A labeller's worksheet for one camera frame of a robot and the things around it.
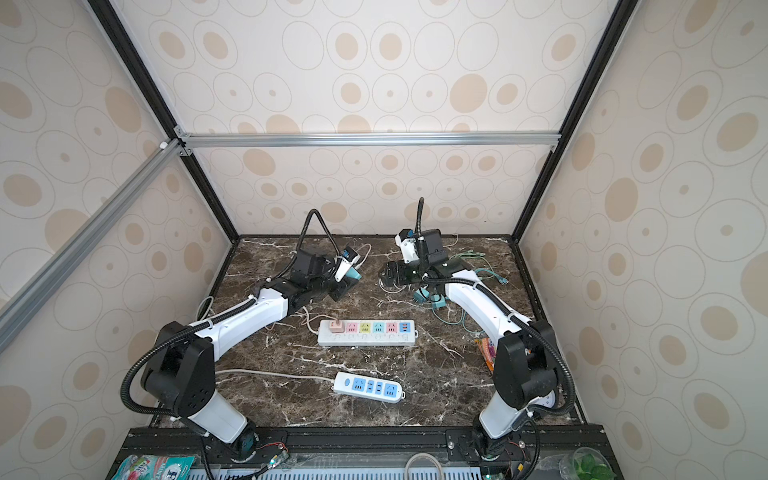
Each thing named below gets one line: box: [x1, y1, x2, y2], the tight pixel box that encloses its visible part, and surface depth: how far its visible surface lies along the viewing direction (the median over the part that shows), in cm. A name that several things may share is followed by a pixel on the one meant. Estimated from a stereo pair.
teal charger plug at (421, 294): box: [414, 287, 431, 302], surface depth 103 cm
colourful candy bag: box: [474, 336, 497, 372], surface depth 89 cm
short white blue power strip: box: [331, 372, 406, 404], surface depth 83 cm
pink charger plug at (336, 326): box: [329, 320, 345, 334], surface depth 89 cm
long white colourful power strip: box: [318, 319, 418, 347], surface depth 92 cm
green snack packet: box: [112, 454, 196, 480], surface depth 70 cm
